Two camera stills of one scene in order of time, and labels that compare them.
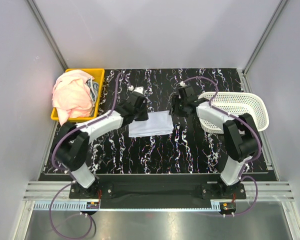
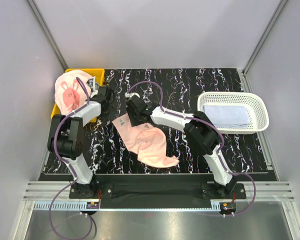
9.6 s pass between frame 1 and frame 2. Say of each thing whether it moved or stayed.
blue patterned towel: stayed
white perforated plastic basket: stayed
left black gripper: moved
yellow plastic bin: stayed
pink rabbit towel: stayed
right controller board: stayed
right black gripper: moved
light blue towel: moved
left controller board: stayed
